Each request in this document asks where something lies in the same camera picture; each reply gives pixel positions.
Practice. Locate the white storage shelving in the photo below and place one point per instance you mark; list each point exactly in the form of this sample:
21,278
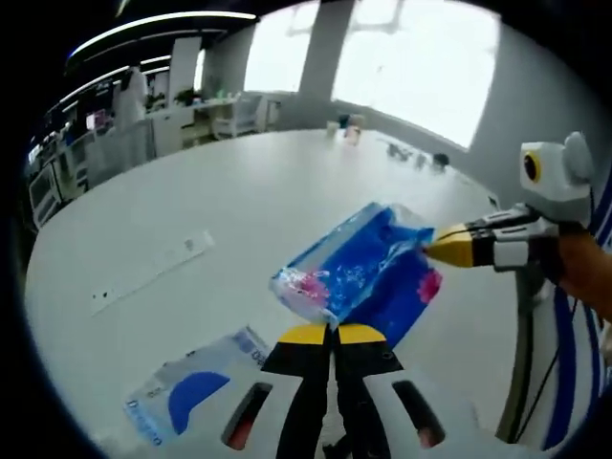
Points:
52,186

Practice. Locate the small dark clip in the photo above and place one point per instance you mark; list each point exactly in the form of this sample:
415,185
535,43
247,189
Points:
399,150

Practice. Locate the white flat strip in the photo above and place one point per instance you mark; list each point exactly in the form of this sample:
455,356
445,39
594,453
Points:
153,272

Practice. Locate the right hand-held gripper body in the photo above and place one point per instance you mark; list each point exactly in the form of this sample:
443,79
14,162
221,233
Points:
559,181

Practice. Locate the large bright window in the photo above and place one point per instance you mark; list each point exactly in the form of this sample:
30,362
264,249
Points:
416,72

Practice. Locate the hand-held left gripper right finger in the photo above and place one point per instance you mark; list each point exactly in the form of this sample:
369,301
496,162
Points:
368,382

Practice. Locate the white desk unit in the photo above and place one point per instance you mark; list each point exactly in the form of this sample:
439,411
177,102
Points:
239,117

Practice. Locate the small white cup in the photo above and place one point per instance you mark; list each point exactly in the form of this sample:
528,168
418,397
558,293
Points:
332,129

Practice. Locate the green potted plant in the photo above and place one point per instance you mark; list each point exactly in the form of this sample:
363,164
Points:
185,97

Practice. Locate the long curved ceiling light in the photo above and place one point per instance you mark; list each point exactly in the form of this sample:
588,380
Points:
158,26

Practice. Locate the white low partition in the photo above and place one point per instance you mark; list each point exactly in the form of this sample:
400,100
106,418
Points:
119,148

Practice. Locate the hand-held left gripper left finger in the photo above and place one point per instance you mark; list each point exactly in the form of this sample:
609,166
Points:
296,382

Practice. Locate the small dark round object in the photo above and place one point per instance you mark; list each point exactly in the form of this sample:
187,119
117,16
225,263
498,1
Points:
441,161

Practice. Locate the blue tissue packet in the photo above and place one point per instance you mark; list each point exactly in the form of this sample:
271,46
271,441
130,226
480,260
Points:
373,272

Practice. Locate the grey chair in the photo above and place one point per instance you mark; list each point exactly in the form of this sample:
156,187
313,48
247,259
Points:
514,373

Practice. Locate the narrow bright window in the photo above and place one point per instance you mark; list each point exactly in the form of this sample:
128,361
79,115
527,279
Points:
282,52

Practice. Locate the pale blue wipes packet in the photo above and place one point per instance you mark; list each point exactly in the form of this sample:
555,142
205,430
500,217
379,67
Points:
201,397

